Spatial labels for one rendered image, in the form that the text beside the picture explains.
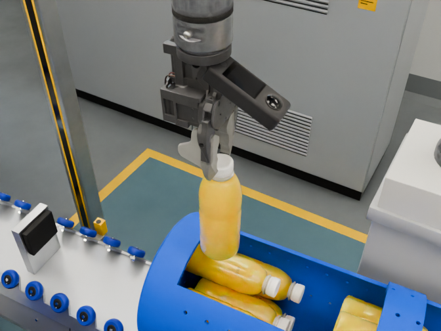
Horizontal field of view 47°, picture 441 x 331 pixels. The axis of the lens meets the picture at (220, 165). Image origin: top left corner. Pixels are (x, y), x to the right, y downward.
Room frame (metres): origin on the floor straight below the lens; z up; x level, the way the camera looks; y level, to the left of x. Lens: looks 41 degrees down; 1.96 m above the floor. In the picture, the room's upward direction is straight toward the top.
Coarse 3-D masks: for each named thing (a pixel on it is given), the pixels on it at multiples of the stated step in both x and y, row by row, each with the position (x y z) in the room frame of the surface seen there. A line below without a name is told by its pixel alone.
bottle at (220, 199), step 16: (208, 192) 0.56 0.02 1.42; (224, 192) 0.55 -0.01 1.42; (240, 192) 0.57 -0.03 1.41; (208, 208) 0.55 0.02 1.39; (224, 208) 0.54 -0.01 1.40; (240, 208) 0.57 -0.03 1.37; (208, 224) 0.55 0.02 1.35; (224, 224) 0.54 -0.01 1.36; (240, 224) 0.57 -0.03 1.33; (208, 240) 0.55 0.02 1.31; (224, 240) 0.55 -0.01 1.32; (208, 256) 0.55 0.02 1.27; (224, 256) 0.55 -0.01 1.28
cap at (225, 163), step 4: (220, 156) 0.59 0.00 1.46; (224, 156) 0.59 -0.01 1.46; (228, 156) 0.59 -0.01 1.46; (220, 160) 0.58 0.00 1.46; (224, 160) 0.58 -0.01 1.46; (228, 160) 0.58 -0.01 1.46; (232, 160) 0.58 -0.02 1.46; (220, 164) 0.57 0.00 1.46; (224, 164) 0.57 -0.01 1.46; (228, 164) 0.57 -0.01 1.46; (232, 164) 0.57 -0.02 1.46; (220, 168) 0.56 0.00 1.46; (224, 168) 0.56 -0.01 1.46; (228, 168) 0.56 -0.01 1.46; (232, 168) 0.57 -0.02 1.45; (220, 172) 0.56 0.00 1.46; (224, 172) 0.56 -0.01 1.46; (228, 172) 0.56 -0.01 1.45; (216, 176) 0.56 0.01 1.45; (220, 176) 0.56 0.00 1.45; (224, 176) 0.56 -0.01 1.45
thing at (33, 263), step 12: (36, 216) 0.82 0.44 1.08; (48, 216) 0.83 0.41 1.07; (24, 228) 0.79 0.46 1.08; (36, 228) 0.80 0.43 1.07; (48, 228) 0.82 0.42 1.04; (24, 240) 0.77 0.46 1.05; (36, 240) 0.79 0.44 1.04; (48, 240) 0.81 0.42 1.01; (24, 252) 0.77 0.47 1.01; (36, 252) 0.78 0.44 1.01; (48, 252) 0.82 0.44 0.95; (36, 264) 0.78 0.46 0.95
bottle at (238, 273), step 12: (192, 264) 0.64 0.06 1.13; (204, 264) 0.64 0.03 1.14; (216, 264) 0.63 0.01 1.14; (228, 264) 0.63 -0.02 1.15; (240, 264) 0.63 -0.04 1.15; (252, 264) 0.63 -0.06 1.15; (204, 276) 0.63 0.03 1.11; (216, 276) 0.62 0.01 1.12; (228, 276) 0.61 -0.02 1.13; (240, 276) 0.61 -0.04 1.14; (252, 276) 0.60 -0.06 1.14; (264, 276) 0.61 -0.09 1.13; (240, 288) 0.59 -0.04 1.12; (252, 288) 0.59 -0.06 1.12; (264, 288) 0.59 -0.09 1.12
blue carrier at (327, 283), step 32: (192, 224) 0.66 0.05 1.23; (160, 256) 0.59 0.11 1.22; (256, 256) 0.71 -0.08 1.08; (288, 256) 0.67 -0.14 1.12; (160, 288) 0.54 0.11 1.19; (320, 288) 0.64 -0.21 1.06; (352, 288) 0.61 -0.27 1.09; (384, 288) 0.58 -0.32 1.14; (160, 320) 0.50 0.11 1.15; (192, 320) 0.49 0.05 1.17; (224, 320) 0.48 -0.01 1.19; (256, 320) 0.47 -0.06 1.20; (320, 320) 0.60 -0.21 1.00; (384, 320) 0.45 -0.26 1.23; (416, 320) 0.45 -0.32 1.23
